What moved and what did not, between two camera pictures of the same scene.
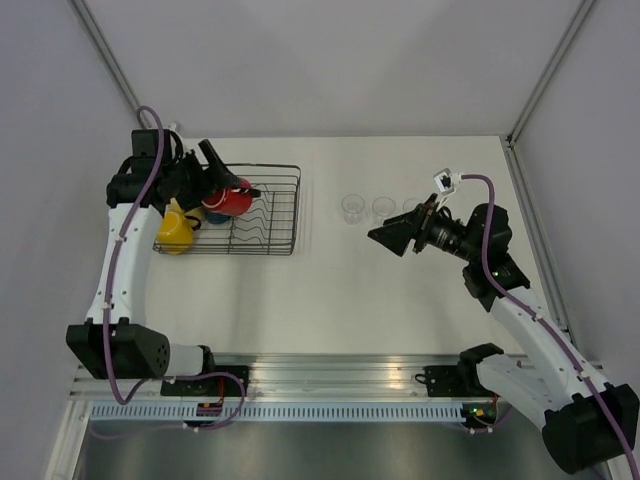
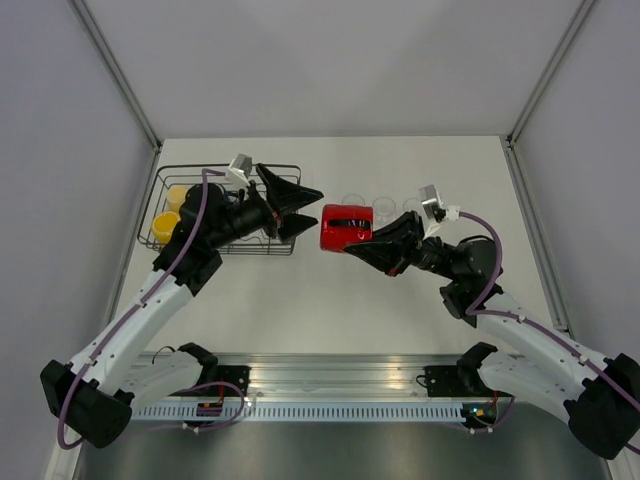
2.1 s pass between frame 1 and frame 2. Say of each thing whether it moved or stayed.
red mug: moved
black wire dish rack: stayed
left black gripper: moved
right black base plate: stayed
